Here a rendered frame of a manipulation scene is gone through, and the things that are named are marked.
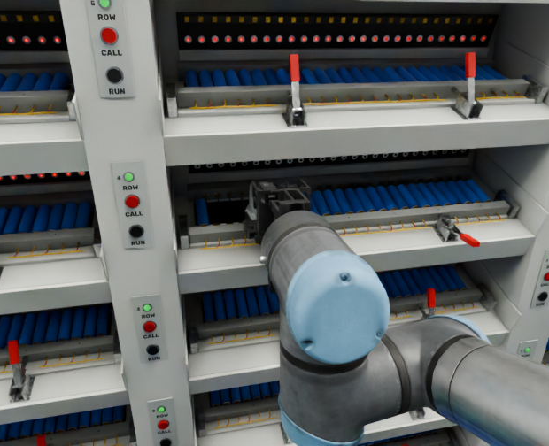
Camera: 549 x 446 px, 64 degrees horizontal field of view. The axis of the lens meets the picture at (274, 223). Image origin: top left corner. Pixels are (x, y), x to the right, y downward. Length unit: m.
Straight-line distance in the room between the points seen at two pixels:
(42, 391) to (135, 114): 0.47
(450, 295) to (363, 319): 0.56
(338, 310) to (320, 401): 0.11
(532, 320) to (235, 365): 0.57
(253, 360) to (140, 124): 0.44
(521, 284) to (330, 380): 0.56
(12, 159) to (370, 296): 0.45
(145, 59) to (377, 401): 0.46
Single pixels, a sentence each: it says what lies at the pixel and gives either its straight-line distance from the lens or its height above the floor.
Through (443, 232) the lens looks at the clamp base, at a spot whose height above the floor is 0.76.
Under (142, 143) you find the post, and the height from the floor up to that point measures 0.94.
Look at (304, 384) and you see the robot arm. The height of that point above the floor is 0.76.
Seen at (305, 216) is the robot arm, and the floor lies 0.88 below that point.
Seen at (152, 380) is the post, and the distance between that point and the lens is 0.77.
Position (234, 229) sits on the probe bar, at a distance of 0.69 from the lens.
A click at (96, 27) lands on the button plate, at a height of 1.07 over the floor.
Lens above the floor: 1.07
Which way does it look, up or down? 24 degrees down
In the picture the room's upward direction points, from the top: straight up
